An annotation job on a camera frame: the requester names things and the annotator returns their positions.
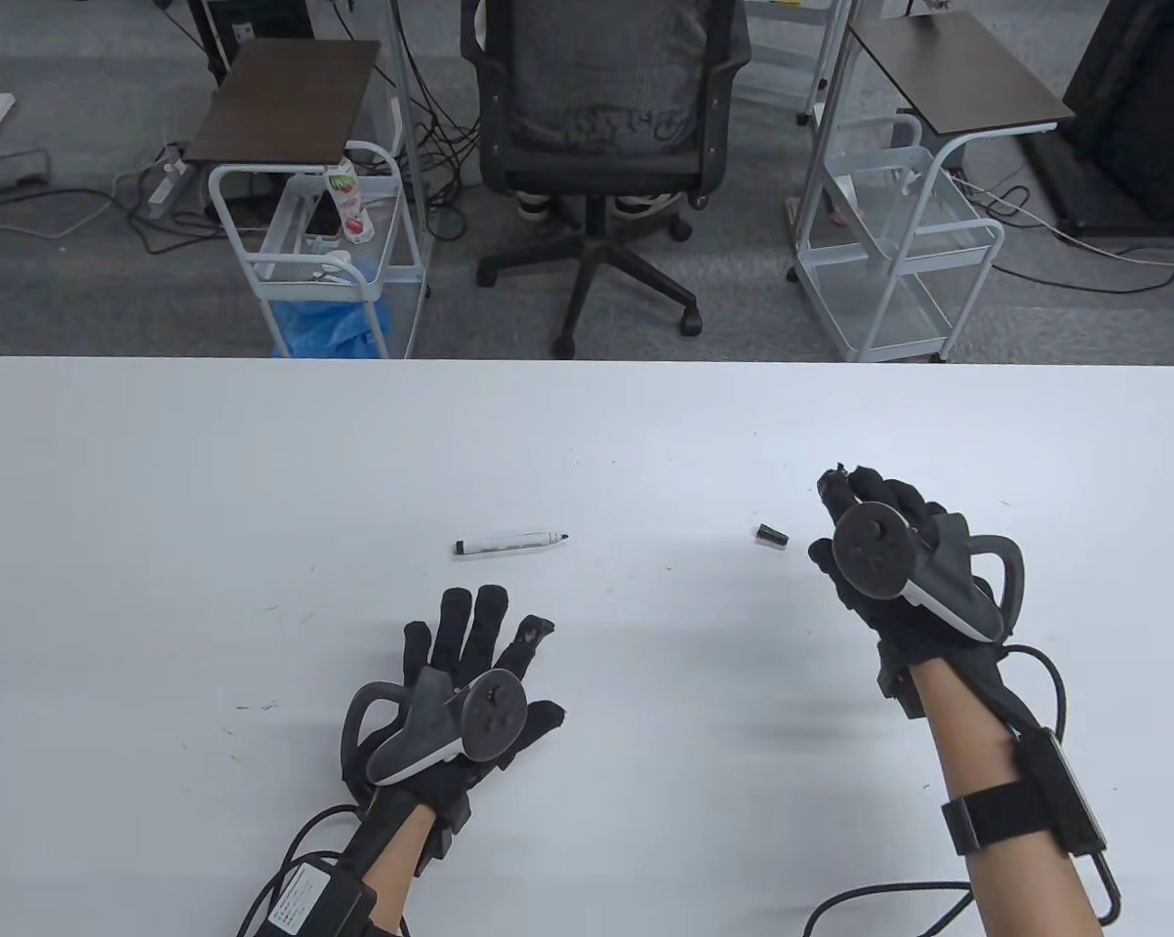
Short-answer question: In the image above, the black cable of right glove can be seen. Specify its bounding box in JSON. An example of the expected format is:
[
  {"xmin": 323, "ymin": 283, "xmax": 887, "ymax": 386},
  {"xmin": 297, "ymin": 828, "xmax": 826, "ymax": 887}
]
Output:
[{"xmin": 803, "ymin": 642, "xmax": 1124, "ymax": 937}]

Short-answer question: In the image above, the grey controller on hand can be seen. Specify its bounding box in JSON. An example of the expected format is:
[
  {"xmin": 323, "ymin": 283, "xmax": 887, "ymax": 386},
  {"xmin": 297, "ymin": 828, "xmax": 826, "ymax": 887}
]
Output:
[
  {"xmin": 341, "ymin": 669, "xmax": 529, "ymax": 796},
  {"xmin": 830, "ymin": 500, "xmax": 1028, "ymax": 645}
]

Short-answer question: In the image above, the grey metal foot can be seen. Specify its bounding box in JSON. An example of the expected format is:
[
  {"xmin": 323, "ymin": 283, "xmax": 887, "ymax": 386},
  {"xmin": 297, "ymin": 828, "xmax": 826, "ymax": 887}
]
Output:
[{"xmin": 0, "ymin": 149, "xmax": 54, "ymax": 198}]

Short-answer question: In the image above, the person's right hand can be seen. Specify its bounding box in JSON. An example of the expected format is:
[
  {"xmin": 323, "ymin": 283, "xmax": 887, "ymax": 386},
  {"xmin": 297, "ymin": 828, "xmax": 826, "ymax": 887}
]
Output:
[{"xmin": 807, "ymin": 463, "xmax": 1027, "ymax": 728}]

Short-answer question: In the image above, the white floor cable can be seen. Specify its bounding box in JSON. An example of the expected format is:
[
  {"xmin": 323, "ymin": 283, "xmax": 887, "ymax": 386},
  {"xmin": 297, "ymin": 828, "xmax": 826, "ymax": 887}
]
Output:
[{"xmin": 952, "ymin": 174, "xmax": 1174, "ymax": 270}]

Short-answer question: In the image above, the bundle of black floor cables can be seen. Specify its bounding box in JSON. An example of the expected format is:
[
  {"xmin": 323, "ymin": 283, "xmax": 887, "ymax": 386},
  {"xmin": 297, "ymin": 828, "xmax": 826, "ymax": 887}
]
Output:
[{"xmin": 377, "ymin": 0, "xmax": 485, "ymax": 245}]

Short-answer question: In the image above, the person's right forearm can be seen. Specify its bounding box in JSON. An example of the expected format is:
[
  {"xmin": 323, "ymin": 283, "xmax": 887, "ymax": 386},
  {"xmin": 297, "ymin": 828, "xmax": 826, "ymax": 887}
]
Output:
[{"xmin": 913, "ymin": 658, "xmax": 1107, "ymax": 937}]

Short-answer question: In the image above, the black mesh office chair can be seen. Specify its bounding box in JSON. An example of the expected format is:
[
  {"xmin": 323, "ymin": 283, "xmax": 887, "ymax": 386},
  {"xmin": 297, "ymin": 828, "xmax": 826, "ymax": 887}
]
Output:
[{"xmin": 460, "ymin": 0, "xmax": 753, "ymax": 360}]

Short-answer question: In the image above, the blue plastic bag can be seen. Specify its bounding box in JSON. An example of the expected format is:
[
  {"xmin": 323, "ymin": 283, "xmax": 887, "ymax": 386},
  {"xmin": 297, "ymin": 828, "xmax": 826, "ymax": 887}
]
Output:
[{"xmin": 272, "ymin": 298, "xmax": 392, "ymax": 360}]

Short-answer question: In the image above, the black cable of glove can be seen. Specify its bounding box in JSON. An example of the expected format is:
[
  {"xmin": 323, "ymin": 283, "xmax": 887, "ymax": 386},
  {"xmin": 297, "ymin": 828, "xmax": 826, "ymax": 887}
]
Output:
[
  {"xmin": 803, "ymin": 642, "xmax": 1124, "ymax": 937},
  {"xmin": 238, "ymin": 800, "xmax": 365, "ymax": 937}
]

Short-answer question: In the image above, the black sensor box with label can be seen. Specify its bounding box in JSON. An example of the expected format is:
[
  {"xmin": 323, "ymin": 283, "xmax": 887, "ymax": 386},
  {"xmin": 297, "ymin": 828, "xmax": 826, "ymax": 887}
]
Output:
[{"xmin": 255, "ymin": 857, "xmax": 379, "ymax": 937}]

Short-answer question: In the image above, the person's left hand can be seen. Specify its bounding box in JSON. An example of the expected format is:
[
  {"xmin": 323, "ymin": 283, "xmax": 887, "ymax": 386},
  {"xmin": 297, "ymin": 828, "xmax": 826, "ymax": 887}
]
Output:
[{"xmin": 403, "ymin": 584, "xmax": 569, "ymax": 833}]

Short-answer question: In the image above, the white wire shelf cart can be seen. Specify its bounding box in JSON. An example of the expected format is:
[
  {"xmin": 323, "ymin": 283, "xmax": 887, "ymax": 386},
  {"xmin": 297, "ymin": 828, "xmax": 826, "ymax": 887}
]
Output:
[{"xmin": 738, "ymin": 0, "xmax": 856, "ymax": 126}]

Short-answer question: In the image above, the white power strip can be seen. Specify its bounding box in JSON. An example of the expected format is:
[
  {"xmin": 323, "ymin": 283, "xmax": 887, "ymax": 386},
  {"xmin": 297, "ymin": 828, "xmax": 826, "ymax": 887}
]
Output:
[{"xmin": 151, "ymin": 142, "xmax": 193, "ymax": 222}]

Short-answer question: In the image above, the white cart with brown top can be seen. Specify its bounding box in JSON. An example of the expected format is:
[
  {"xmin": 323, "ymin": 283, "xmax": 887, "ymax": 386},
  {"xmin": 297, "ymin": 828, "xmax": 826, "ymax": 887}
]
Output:
[
  {"xmin": 184, "ymin": 39, "xmax": 433, "ymax": 360},
  {"xmin": 787, "ymin": 14, "xmax": 1077, "ymax": 364}
]

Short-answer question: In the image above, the white marker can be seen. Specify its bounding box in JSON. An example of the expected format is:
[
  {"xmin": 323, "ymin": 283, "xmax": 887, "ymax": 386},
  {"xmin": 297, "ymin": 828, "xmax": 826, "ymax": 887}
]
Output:
[{"xmin": 453, "ymin": 530, "xmax": 570, "ymax": 559}]

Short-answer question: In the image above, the plain black sensor box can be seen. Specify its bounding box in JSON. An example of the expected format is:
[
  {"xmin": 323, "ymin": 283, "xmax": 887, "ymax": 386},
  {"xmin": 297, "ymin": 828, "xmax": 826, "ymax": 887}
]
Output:
[{"xmin": 1020, "ymin": 726, "xmax": 1111, "ymax": 862}]

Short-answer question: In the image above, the grey floor cable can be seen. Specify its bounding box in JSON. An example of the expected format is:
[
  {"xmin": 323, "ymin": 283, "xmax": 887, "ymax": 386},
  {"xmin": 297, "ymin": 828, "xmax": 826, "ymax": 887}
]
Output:
[{"xmin": 0, "ymin": 183, "xmax": 163, "ymax": 241}]

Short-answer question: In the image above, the black cabinet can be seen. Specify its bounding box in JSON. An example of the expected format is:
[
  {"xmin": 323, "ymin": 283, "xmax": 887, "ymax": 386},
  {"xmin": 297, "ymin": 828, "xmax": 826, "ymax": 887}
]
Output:
[{"xmin": 1024, "ymin": 0, "xmax": 1174, "ymax": 235}]

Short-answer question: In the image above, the grey controller on left hand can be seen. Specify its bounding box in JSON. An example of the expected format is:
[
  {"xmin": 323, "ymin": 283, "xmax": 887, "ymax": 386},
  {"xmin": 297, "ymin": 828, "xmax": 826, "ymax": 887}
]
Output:
[{"xmin": 341, "ymin": 669, "xmax": 529, "ymax": 796}]

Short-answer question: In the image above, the black strap on right forearm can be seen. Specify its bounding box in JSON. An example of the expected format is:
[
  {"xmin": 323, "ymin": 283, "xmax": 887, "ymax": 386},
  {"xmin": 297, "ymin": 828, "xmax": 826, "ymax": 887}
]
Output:
[{"xmin": 941, "ymin": 781, "xmax": 1075, "ymax": 859}]

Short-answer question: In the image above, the black computer tower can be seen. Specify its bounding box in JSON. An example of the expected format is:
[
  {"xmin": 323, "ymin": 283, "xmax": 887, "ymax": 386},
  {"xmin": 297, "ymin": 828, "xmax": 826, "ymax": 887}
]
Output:
[{"xmin": 188, "ymin": 0, "xmax": 314, "ymax": 85}]

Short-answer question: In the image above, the grey controller on right hand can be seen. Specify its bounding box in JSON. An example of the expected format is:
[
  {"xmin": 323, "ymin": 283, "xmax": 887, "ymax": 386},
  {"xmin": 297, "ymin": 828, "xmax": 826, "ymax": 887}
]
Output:
[{"xmin": 830, "ymin": 500, "xmax": 1028, "ymax": 645}]

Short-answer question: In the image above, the black cable of left glove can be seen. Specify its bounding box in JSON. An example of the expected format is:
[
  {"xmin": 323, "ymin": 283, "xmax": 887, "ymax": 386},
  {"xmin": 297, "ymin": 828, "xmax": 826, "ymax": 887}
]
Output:
[{"xmin": 238, "ymin": 800, "xmax": 365, "ymax": 937}]

